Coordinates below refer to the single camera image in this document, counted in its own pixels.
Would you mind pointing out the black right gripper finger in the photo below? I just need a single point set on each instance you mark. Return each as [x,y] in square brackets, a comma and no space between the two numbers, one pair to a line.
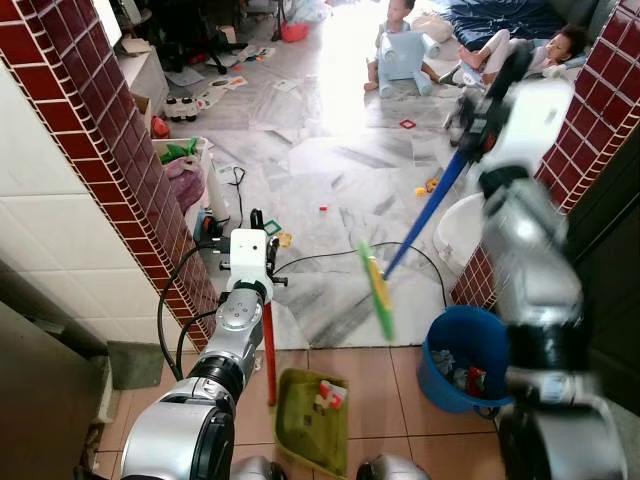
[465,122]

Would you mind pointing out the blue broom with green brush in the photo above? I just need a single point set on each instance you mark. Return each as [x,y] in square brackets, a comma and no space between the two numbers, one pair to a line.
[425,218]

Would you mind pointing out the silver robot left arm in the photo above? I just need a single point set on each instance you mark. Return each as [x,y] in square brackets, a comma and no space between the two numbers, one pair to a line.
[225,345]

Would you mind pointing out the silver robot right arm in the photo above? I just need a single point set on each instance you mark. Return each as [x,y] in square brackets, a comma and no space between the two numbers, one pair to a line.
[535,270]

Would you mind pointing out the blue orange floor appliance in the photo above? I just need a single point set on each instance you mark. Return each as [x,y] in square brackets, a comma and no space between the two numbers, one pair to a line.
[208,228]

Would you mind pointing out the grey floor mat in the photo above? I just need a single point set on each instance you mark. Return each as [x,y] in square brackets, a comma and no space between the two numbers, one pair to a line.
[132,365]

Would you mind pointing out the yellow toy piece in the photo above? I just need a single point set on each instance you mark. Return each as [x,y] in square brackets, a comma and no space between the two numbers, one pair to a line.
[284,240]

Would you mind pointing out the orange toy piece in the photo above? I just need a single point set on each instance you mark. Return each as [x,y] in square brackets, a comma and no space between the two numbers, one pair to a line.
[432,185]

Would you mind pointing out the lying child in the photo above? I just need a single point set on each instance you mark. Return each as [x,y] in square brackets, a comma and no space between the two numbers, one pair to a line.
[545,50]

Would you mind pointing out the bag with green pink contents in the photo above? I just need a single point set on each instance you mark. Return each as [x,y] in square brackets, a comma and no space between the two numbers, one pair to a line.
[185,175]

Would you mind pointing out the pale blue toy seat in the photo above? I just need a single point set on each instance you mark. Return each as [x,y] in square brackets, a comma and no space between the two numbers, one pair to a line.
[405,60]

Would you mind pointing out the dark blue bedding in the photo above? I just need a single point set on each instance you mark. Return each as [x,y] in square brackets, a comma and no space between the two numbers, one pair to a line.
[510,18]

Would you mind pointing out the white plastic bucket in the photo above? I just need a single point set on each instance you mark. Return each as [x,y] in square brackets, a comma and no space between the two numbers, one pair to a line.
[462,230]

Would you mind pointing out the sitting toddler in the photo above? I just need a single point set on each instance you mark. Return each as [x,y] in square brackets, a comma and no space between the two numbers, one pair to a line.
[398,20]

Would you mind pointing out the white toy car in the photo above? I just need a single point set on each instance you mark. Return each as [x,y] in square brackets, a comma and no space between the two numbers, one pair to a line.
[180,108]

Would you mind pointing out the red white wrapper scrap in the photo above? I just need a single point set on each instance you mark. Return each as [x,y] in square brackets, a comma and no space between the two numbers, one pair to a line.
[331,397]

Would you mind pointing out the brown cardboard box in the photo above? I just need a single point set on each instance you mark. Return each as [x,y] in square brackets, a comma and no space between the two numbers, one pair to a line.
[148,108]

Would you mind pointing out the white low cabinet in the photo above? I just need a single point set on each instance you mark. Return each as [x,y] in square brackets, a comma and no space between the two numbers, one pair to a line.
[140,70]

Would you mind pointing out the dark wooden door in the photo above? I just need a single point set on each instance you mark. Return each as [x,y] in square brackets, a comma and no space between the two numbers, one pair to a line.
[605,270]

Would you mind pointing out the small red basket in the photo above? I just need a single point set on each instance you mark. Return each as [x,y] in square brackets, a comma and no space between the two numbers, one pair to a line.
[294,32]

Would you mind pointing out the black office chair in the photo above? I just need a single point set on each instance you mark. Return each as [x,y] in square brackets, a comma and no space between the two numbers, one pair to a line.
[190,30]

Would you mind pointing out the silver robot left leg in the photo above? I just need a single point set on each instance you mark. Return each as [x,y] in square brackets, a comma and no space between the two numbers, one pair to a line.
[258,469]

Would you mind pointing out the silver robot leg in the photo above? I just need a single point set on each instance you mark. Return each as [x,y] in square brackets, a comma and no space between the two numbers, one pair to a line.
[392,468]
[258,469]

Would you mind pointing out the blue plastic waste bin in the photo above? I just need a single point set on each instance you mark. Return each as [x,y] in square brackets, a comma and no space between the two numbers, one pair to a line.
[470,340]

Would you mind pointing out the rubbish in blue bin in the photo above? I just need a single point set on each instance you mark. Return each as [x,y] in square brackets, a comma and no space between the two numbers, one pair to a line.
[472,380]

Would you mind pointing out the silver robot right leg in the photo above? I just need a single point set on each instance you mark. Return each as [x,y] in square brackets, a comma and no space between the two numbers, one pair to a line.
[392,468]

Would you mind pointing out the dark brown cabinet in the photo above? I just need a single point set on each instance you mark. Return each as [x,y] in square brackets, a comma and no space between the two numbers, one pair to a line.
[45,400]

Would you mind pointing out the green square toy frame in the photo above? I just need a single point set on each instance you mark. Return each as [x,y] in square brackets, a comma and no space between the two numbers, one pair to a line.
[265,228]

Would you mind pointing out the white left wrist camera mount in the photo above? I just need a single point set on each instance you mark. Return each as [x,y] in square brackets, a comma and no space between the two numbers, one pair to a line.
[248,258]

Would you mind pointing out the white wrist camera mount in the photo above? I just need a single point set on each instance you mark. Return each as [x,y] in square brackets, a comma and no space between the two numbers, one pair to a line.
[535,125]
[248,258]

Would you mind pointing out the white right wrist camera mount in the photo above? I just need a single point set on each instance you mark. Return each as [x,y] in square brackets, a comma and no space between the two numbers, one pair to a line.
[535,125]

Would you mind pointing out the red square toy frame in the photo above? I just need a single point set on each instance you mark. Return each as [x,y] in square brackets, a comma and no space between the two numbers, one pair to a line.
[402,124]

